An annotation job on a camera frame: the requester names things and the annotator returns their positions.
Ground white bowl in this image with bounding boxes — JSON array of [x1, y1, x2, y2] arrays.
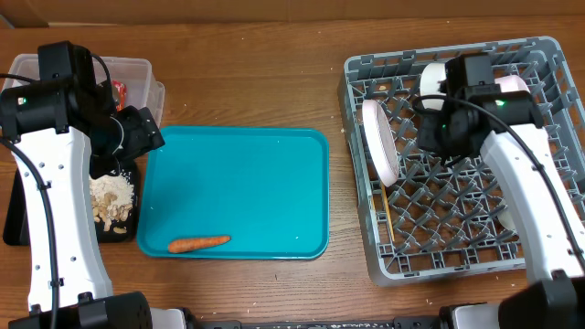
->
[[420, 62, 446, 111]]

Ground pink bowl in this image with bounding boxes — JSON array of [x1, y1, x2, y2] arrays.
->
[[495, 75, 530, 93]]

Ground pink plate with food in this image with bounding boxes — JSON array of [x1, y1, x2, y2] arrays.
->
[[362, 100, 399, 186]]

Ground white paper cup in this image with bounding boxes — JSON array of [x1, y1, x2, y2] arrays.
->
[[497, 205, 516, 231]]

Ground orange carrot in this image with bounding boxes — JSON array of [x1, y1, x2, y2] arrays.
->
[[167, 236, 231, 254]]

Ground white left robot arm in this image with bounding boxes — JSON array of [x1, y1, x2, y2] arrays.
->
[[1, 41, 164, 313]]

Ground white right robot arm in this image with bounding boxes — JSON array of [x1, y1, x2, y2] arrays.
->
[[411, 53, 584, 282]]

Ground clear plastic bin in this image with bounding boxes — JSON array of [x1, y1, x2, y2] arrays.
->
[[8, 54, 165, 126]]

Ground red foil snack wrapper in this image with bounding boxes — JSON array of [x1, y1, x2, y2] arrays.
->
[[112, 80, 127, 111]]

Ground rice and peanut pile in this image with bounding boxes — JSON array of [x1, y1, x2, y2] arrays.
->
[[90, 175, 134, 235]]

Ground grey plastic dish rack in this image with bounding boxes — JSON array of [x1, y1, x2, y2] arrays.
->
[[338, 37, 584, 286]]

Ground teal plastic tray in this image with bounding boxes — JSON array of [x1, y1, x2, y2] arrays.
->
[[136, 126, 330, 260]]

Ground black plastic bin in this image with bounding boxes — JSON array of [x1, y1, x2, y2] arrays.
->
[[3, 162, 141, 246]]

